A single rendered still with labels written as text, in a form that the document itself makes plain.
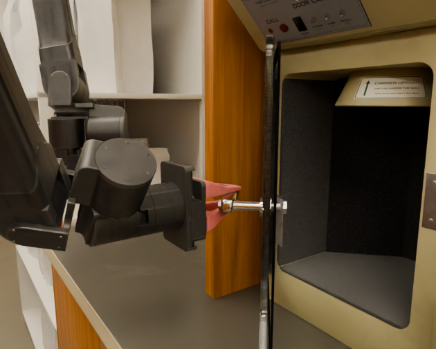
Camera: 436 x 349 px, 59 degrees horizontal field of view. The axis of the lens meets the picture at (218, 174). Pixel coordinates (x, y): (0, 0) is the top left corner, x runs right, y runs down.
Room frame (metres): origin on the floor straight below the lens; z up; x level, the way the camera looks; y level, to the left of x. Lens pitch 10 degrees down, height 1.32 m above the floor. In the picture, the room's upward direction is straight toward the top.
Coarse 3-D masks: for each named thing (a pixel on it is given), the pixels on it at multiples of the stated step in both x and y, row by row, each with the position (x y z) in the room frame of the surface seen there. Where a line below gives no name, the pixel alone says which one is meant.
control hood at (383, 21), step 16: (240, 0) 0.64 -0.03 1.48; (368, 0) 0.49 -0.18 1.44; (384, 0) 0.48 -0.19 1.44; (400, 0) 0.46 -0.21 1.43; (416, 0) 0.45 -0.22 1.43; (432, 0) 0.44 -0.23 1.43; (240, 16) 0.66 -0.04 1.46; (368, 16) 0.51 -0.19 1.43; (384, 16) 0.49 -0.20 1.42; (400, 16) 0.48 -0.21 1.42; (416, 16) 0.46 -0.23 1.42; (432, 16) 0.45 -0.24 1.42; (256, 32) 0.67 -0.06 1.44; (352, 32) 0.54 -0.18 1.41; (368, 32) 0.53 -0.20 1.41; (384, 32) 0.52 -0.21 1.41; (288, 48) 0.67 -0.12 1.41
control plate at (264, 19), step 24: (264, 0) 0.60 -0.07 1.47; (288, 0) 0.57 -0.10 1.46; (312, 0) 0.54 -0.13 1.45; (336, 0) 0.52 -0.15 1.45; (360, 0) 0.50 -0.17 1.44; (264, 24) 0.64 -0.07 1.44; (288, 24) 0.61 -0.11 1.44; (312, 24) 0.57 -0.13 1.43; (336, 24) 0.55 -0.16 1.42; (360, 24) 0.52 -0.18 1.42
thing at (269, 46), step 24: (264, 96) 0.40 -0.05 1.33; (264, 120) 0.40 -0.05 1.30; (264, 144) 0.40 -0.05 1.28; (264, 168) 0.40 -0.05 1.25; (264, 192) 0.40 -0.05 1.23; (264, 216) 0.40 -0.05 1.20; (264, 240) 0.40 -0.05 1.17; (264, 264) 0.40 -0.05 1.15; (264, 288) 0.40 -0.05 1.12; (264, 312) 0.40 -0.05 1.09; (264, 336) 0.40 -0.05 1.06
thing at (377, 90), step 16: (352, 80) 0.61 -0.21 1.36; (368, 80) 0.58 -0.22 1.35; (384, 80) 0.56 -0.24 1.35; (400, 80) 0.55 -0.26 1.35; (416, 80) 0.55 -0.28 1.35; (432, 80) 0.55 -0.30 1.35; (352, 96) 0.59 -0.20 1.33; (368, 96) 0.57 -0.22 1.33; (384, 96) 0.55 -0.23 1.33; (400, 96) 0.54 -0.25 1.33; (416, 96) 0.54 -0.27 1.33
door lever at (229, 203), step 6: (234, 192) 0.49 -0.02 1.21; (222, 198) 0.46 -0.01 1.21; (228, 198) 0.45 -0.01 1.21; (234, 198) 0.46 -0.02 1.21; (222, 204) 0.44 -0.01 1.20; (228, 204) 0.44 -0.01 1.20; (234, 204) 0.44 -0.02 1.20; (240, 204) 0.44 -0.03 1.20; (246, 204) 0.44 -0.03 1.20; (252, 204) 0.44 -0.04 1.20; (258, 204) 0.44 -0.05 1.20; (222, 210) 0.44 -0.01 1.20; (228, 210) 0.44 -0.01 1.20; (234, 210) 0.44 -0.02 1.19; (240, 210) 0.44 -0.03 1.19; (246, 210) 0.44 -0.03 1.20; (252, 210) 0.44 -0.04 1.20; (258, 210) 0.44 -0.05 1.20
